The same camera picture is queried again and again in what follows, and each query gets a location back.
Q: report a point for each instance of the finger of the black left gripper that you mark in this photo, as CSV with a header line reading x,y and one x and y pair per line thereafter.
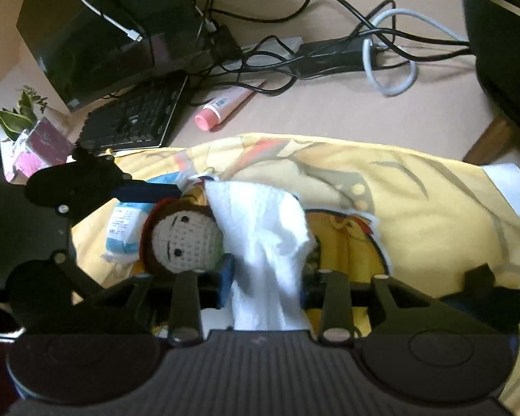
x,y
138,191

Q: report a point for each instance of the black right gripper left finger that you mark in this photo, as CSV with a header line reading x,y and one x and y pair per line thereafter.
x,y
195,290

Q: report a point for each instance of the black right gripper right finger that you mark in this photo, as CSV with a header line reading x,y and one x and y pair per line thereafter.
x,y
329,291

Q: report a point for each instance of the white paper tissue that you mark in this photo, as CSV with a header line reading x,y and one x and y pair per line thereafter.
x,y
265,229

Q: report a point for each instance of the blue white tissue pack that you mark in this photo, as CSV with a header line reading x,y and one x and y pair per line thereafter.
x,y
124,228

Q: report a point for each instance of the black keyboard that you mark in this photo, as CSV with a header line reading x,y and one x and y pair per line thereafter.
x,y
141,118

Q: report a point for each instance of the dark red box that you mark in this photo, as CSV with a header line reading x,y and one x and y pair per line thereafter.
x,y
41,147

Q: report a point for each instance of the pink cosmetic tube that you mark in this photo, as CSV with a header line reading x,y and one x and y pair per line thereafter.
x,y
216,110

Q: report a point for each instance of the yellow printed cloth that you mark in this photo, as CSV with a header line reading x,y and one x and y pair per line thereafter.
x,y
436,218

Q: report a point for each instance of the small green plant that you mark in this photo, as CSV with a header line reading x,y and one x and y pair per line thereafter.
x,y
22,117

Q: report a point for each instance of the black tablet screen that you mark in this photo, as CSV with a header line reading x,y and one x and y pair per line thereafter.
x,y
91,48

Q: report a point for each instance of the black power adapter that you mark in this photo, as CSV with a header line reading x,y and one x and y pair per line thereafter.
x,y
329,57

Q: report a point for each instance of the black round appliance wooden legs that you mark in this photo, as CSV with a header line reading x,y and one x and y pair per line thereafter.
x,y
493,28

